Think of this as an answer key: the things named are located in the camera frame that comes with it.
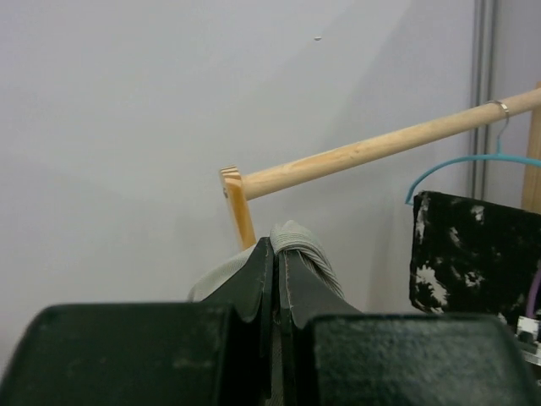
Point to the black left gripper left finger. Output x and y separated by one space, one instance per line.
213 352

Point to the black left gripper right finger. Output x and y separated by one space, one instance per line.
333 354

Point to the grey trousers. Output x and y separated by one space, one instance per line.
289 236

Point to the black white patterned trousers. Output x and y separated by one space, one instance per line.
472 256

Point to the wooden clothes rack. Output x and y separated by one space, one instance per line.
240 189

